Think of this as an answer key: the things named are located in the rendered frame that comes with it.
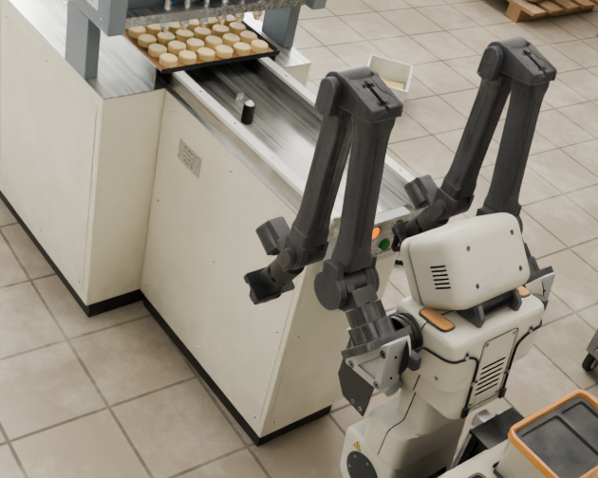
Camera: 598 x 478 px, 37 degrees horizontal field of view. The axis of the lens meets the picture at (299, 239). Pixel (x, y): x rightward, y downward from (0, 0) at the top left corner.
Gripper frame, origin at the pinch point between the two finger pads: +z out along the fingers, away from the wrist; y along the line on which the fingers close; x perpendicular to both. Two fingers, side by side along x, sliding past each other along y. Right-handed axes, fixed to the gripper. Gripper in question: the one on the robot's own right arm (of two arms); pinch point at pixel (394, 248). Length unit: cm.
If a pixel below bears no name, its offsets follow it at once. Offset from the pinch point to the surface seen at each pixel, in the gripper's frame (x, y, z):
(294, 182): -22.6, 20.8, -2.9
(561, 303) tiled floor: 28, -126, 74
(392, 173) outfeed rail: -17.7, -7.8, -3.7
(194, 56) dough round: -75, 13, 22
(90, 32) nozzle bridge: -86, 40, 21
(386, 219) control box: -6.5, 1.6, -4.2
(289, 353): 10.0, 20.5, 33.4
